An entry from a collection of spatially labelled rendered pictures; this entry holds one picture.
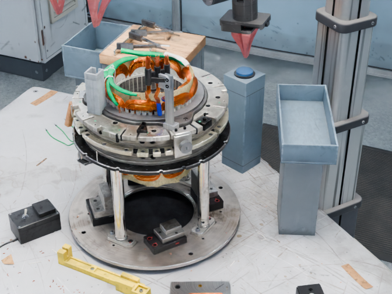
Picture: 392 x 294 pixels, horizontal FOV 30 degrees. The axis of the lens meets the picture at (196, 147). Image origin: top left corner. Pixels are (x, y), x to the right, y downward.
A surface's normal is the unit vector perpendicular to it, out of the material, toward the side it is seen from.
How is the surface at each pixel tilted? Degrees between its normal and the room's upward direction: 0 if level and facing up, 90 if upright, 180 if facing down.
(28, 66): 90
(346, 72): 90
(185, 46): 0
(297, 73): 0
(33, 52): 90
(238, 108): 90
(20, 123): 0
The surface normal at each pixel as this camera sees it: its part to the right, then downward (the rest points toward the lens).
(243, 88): -0.69, 0.39
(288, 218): -0.05, 0.55
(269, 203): 0.00, -0.84
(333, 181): 0.49, 0.47
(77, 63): -0.37, 0.51
